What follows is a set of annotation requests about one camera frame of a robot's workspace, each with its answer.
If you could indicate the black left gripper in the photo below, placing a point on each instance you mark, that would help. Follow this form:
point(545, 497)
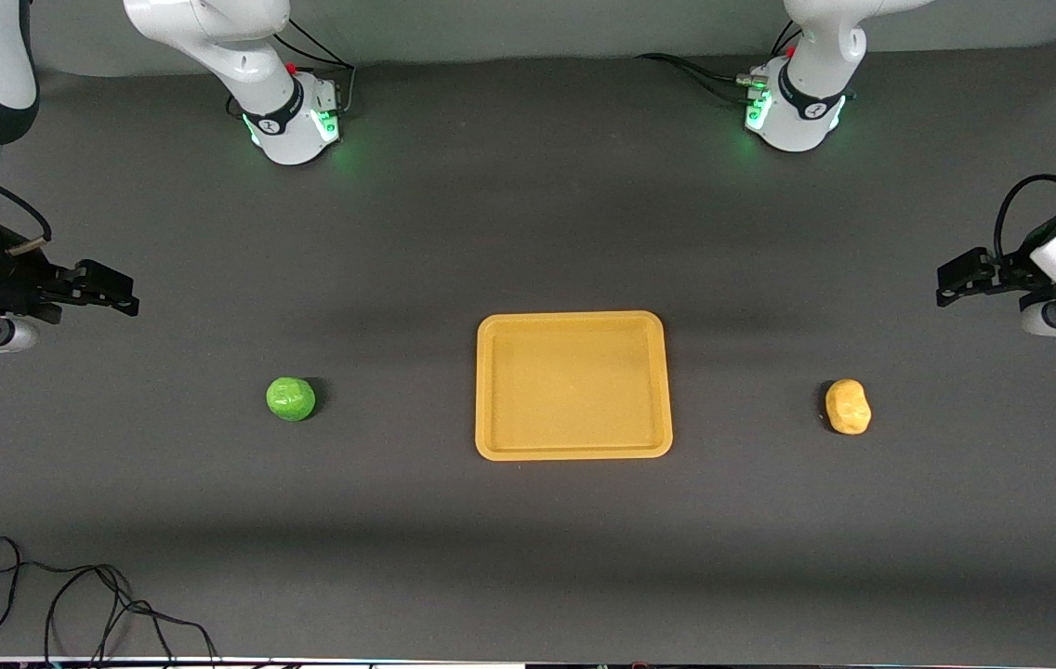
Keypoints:
point(1009, 272)

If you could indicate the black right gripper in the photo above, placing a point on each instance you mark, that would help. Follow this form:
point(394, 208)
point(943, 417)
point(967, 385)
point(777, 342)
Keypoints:
point(15, 282)

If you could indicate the yellow-brown potato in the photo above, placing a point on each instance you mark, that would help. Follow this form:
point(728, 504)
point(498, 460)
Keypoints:
point(848, 407)

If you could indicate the green apple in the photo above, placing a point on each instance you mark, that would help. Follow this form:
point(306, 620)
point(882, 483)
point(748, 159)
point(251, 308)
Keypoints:
point(291, 399)

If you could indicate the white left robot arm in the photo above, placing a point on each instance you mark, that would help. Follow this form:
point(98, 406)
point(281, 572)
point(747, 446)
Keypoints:
point(807, 102)

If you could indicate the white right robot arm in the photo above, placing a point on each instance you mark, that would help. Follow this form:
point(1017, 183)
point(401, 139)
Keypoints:
point(240, 46)

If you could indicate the yellow plastic tray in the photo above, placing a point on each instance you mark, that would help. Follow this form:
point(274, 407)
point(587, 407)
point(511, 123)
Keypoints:
point(573, 386)

